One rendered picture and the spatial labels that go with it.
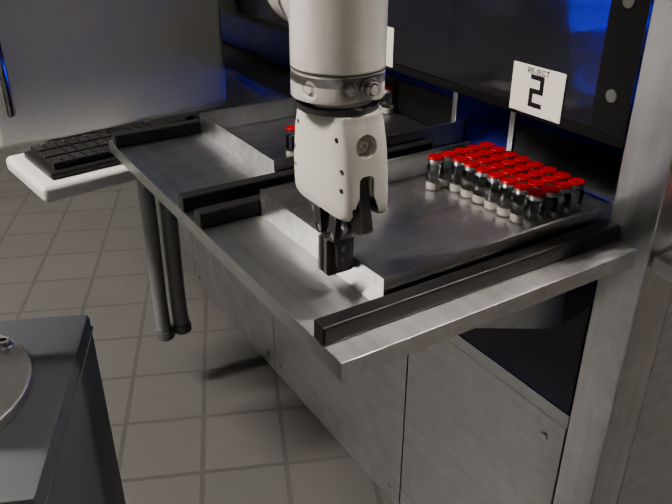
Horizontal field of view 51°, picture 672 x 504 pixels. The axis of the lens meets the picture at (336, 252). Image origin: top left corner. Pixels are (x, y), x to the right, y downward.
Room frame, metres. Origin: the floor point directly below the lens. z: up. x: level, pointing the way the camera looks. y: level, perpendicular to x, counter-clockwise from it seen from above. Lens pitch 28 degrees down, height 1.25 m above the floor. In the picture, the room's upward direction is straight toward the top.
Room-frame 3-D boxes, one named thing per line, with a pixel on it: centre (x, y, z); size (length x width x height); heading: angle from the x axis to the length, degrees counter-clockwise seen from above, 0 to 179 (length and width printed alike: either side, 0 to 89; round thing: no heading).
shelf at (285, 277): (0.92, -0.02, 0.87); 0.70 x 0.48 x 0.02; 32
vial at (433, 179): (0.88, -0.13, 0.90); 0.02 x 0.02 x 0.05
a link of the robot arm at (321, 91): (0.62, 0.00, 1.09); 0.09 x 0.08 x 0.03; 32
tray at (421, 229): (0.78, -0.12, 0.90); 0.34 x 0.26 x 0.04; 122
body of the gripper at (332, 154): (0.62, 0.00, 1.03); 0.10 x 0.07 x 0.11; 32
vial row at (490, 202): (0.83, -0.19, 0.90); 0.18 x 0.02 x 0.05; 32
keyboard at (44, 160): (1.28, 0.37, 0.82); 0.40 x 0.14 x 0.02; 129
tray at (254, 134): (1.10, 0.01, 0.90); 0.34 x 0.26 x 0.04; 122
